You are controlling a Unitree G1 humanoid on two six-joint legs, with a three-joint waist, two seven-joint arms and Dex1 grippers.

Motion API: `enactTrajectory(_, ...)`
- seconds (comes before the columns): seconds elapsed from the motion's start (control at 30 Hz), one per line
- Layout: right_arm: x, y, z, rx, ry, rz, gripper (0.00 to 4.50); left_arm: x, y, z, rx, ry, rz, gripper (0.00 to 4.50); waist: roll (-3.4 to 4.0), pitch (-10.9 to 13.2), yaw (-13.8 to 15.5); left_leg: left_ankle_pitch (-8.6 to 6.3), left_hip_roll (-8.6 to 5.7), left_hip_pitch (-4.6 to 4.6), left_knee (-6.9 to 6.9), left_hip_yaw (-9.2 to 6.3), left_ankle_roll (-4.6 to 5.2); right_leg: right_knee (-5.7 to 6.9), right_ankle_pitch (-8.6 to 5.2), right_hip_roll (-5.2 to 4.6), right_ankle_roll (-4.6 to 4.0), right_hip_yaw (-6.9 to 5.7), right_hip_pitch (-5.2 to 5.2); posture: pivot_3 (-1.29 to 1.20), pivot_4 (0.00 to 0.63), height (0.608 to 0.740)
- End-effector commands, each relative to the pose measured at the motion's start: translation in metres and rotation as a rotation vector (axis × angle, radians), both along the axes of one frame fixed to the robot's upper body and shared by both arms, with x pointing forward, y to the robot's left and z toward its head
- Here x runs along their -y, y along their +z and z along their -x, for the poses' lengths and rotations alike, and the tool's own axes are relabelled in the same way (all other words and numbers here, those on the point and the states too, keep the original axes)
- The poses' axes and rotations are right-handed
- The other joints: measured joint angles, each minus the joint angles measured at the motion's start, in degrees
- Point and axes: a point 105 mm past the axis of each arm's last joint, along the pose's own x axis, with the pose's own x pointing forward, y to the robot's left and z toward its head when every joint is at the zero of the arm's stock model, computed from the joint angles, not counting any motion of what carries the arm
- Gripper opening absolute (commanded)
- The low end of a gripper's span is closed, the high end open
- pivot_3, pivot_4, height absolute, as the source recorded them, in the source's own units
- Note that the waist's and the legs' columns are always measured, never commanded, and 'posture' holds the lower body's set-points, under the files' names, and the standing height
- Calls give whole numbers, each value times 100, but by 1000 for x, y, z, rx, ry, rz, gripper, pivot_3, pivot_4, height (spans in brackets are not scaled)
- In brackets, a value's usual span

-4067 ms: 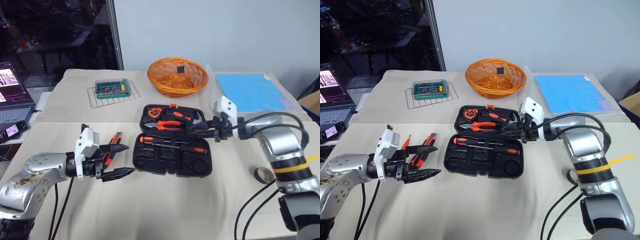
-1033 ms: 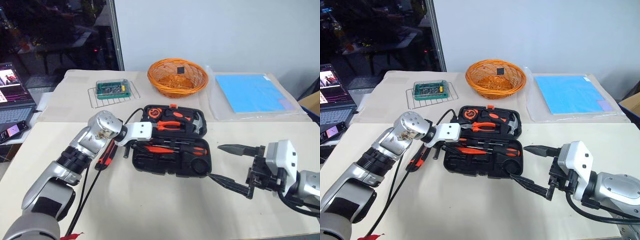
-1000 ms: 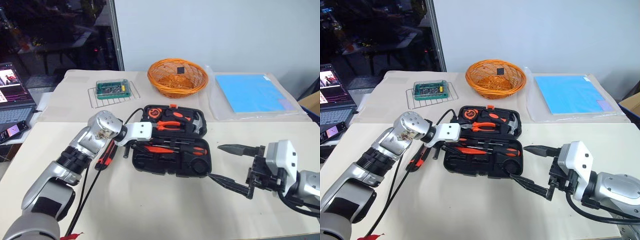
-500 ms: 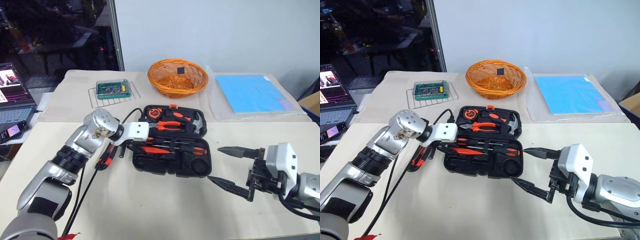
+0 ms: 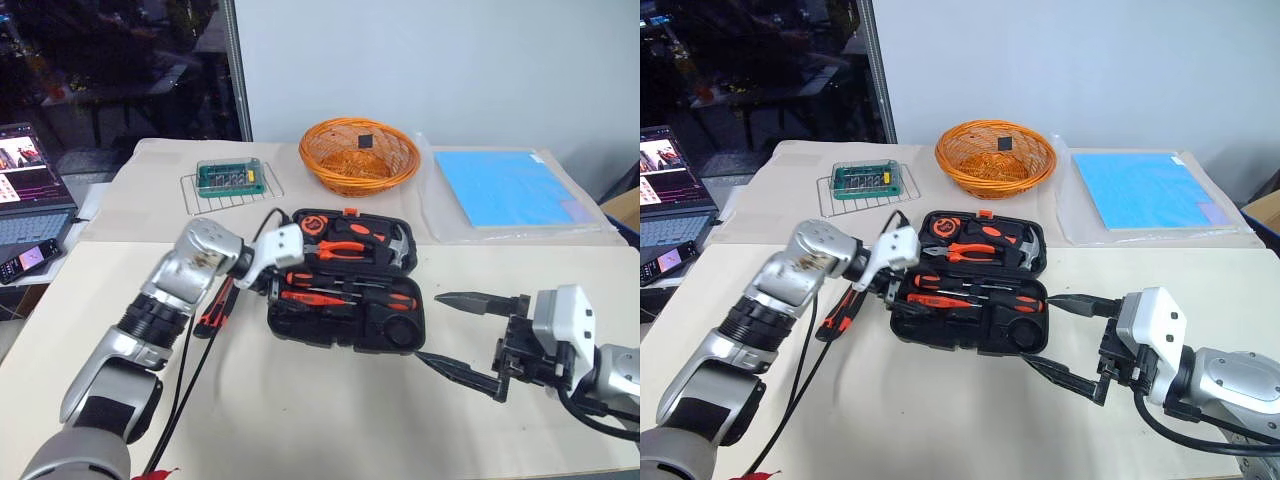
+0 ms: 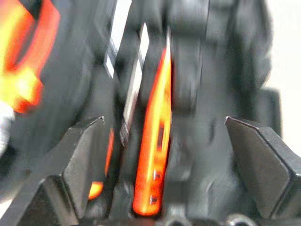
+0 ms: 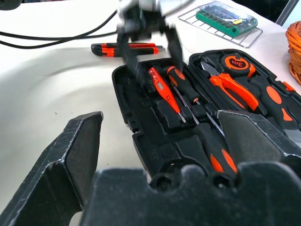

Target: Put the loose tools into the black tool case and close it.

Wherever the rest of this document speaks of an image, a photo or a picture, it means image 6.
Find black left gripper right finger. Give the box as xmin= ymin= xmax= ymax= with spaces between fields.
xmin=225 ymin=115 xmax=301 ymax=226

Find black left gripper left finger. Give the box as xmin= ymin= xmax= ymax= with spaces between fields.
xmin=7 ymin=115 xmax=106 ymax=226

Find black plastic tool case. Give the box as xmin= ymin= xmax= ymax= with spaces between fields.
xmin=0 ymin=0 xmax=283 ymax=226

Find silver metal tool shaft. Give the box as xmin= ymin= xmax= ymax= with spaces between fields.
xmin=119 ymin=22 xmax=151 ymax=148

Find silver metal wrench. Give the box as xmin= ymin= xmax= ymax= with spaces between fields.
xmin=103 ymin=0 xmax=132 ymax=80

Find small orange handled tool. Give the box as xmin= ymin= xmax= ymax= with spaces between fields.
xmin=87 ymin=128 xmax=115 ymax=201

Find orange tool handle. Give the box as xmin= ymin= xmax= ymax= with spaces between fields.
xmin=132 ymin=27 xmax=174 ymax=217

